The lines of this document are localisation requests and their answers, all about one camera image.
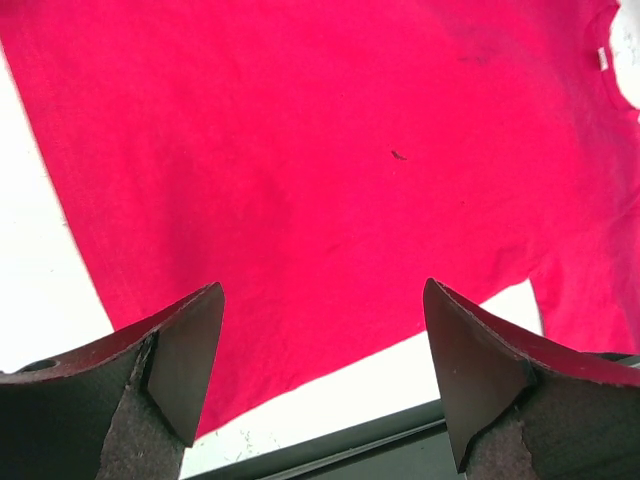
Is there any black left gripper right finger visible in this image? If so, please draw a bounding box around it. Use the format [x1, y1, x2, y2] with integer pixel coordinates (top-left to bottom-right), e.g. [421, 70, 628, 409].
[423, 279, 639, 479]

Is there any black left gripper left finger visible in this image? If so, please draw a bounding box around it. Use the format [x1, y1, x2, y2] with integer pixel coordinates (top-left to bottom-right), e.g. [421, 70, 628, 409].
[1, 283, 225, 479]

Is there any magenta pink t shirt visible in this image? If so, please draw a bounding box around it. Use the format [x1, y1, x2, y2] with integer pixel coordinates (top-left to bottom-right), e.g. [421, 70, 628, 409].
[1, 1, 639, 434]

